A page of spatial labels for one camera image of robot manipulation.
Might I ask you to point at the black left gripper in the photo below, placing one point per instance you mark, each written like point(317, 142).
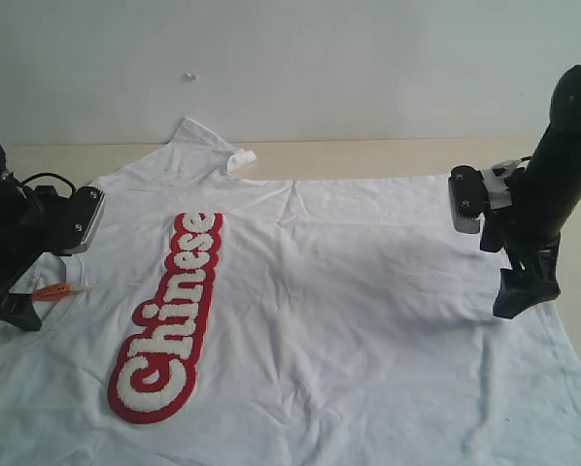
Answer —
point(28, 216)

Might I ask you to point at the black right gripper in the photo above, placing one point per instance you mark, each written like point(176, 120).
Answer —
point(529, 230)

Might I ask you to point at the white t-shirt red lettering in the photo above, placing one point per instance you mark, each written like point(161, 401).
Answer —
point(221, 321)

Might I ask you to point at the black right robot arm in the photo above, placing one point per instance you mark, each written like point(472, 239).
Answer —
point(543, 196)

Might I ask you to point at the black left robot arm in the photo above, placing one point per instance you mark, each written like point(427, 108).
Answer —
point(28, 228)

